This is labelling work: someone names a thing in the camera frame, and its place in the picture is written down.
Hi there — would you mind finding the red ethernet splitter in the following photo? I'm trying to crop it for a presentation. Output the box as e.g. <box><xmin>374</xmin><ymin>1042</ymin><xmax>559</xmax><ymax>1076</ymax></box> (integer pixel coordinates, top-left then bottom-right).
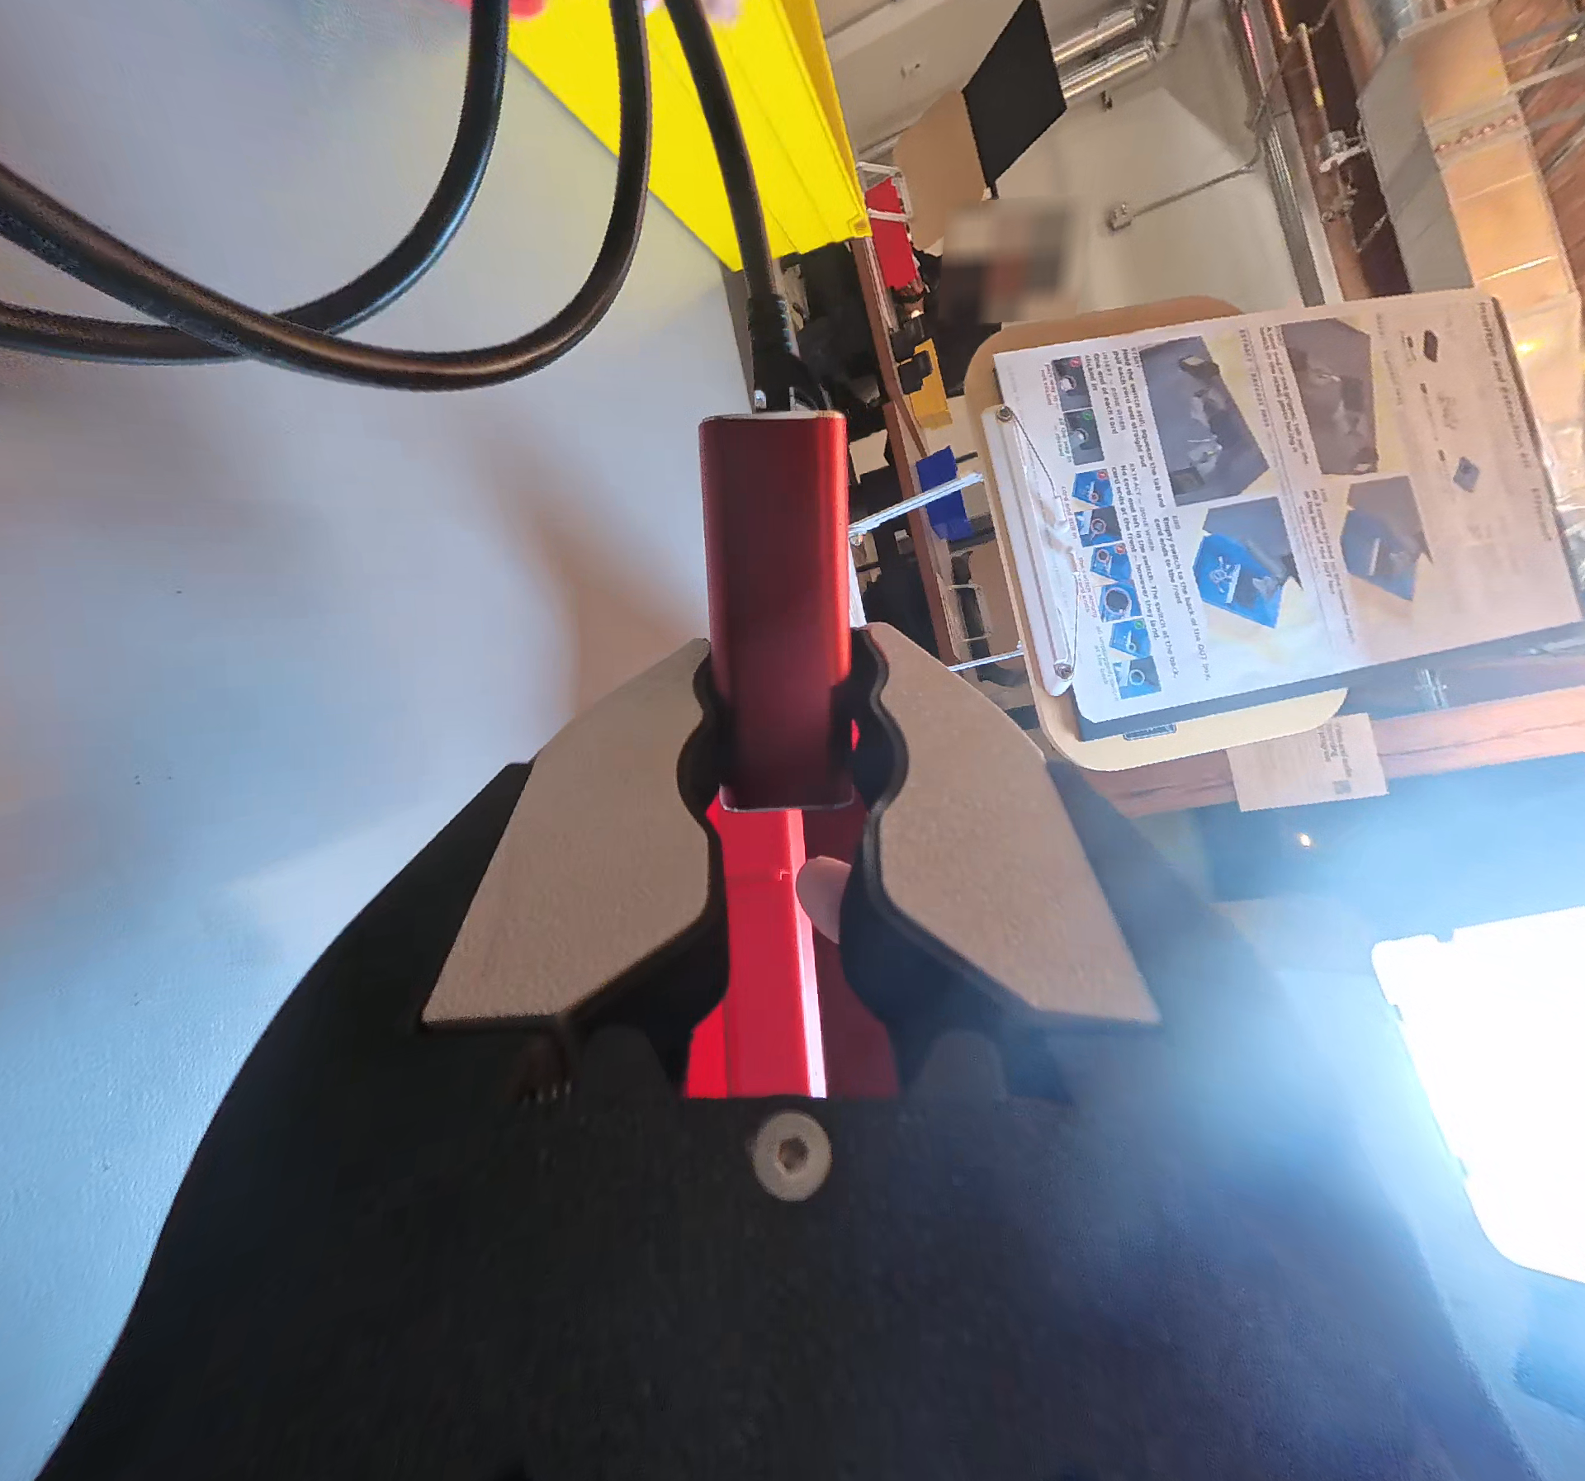
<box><xmin>696</xmin><ymin>410</ymin><xmax>857</xmax><ymax>815</ymax></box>

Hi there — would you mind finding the small red bin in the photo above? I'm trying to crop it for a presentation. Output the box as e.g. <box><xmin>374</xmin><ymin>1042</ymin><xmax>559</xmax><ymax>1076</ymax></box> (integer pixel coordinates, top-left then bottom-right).
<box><xmin>861</xmin><ymin>177</ymin><xmax>919</xmax><ymax>283</ymax></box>

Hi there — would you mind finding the black cardboard sign stand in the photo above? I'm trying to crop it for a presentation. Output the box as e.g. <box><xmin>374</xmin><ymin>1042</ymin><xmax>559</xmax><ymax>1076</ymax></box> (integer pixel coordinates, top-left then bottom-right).
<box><xmin>890</xmin><ymin>0</ymin><xmax>1070</xmax><ymax>203</ymax></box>

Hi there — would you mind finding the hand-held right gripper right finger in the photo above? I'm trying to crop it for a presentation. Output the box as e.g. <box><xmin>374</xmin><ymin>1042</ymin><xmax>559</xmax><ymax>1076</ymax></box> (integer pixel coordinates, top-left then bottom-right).
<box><xmin>838</xmin><ymin>621</ymin><xmax>1164</xmax><ymax>1030</ymax></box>

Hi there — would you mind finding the red plastic bin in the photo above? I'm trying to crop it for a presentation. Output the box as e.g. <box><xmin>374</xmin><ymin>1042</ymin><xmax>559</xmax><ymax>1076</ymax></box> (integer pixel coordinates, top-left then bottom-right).
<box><xmin>682</xmin><ymin>807</ymin><xmax>900</xmax><ymax>1102</ymax></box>

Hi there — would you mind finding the black ethernet cable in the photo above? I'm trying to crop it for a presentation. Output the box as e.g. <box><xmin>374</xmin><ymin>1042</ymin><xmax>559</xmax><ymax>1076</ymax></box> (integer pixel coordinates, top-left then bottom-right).
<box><xmin>0</xmin><ymin>0</ymin><xmax>832</xmax><ymax>414</ymax></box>

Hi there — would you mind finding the wooden background table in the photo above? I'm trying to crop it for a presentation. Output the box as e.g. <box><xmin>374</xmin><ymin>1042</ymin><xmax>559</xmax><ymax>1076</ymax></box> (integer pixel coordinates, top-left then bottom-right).
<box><xmin>847</xmin><ymin>234</ymin><xmax>993</xmax><ymax>668</ymax></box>

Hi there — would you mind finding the blue plastic bin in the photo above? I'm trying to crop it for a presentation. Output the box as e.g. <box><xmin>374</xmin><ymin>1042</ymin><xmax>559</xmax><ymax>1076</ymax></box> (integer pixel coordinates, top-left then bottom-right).
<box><xmin>914</xmin><ymin>446</ymin><xmax>993</xmax><ymax>542</ymax></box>

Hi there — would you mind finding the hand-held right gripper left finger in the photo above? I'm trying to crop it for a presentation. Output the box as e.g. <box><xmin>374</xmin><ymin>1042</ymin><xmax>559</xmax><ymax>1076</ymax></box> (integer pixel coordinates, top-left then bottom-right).
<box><xmin>418</xmin><ymin>637</ymin><xmax>734</xmax><ymax>1030</ymax></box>

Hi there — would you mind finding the yellow plastic bin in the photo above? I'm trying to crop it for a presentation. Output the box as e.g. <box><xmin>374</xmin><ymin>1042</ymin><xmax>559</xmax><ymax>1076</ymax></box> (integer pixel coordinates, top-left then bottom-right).
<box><xmin>507</xmin><ymin>0</ymin><xmax>876</xmax><ymax>270</ymax></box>

